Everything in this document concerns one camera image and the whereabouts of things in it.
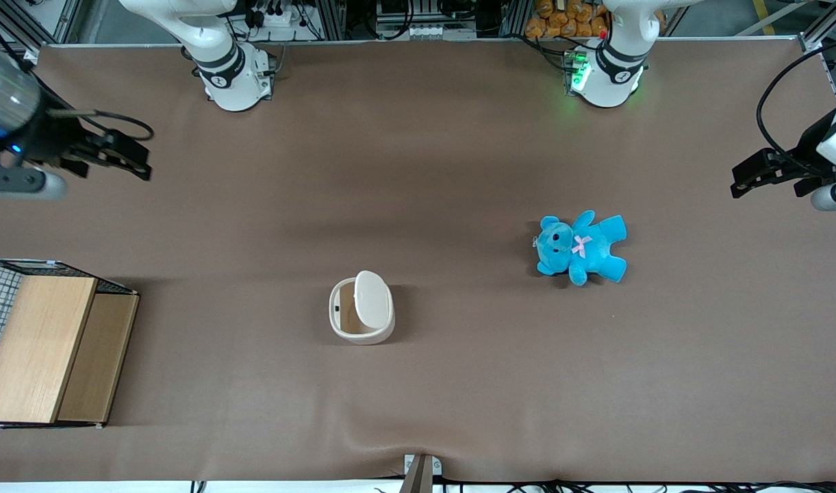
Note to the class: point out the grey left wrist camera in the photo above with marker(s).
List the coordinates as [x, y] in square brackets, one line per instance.
[835, 197]

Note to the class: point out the brown table mat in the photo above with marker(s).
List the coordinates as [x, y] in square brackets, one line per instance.
[459, 171]

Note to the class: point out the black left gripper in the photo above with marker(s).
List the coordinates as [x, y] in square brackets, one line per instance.
[806, 155]

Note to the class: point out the aluminium frame post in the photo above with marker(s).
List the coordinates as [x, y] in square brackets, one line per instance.
[332, 17]
[513, 17]

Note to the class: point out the white power strip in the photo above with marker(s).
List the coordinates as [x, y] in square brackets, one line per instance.
[277, 17]

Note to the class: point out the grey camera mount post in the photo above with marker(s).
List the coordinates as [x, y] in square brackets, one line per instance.
[421, 476]

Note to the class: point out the aluminium frame corner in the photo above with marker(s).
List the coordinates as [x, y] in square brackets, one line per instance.
[65, 20]
[811, 38]

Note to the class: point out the white trash can lid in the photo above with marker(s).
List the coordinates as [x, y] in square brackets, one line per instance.
[373, 298]

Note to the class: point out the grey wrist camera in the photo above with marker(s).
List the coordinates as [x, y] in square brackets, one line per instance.
[835, 197]
[20, 183]

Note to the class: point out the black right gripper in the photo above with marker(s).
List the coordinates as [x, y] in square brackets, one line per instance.
[49, 137]

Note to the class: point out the white trash can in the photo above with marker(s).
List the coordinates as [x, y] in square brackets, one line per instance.
[363, 338]

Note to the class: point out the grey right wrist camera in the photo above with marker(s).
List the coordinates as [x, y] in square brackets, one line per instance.
[20, 183]

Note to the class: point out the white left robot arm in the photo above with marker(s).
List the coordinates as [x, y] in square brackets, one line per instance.
[606, 82]

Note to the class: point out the blue teddy bear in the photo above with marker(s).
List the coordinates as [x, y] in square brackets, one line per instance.
[596, 246]

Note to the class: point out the orange plush toy pile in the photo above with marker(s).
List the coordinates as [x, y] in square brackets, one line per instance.
[561, 20]

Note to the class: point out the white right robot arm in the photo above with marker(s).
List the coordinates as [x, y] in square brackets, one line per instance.
[233, 89]

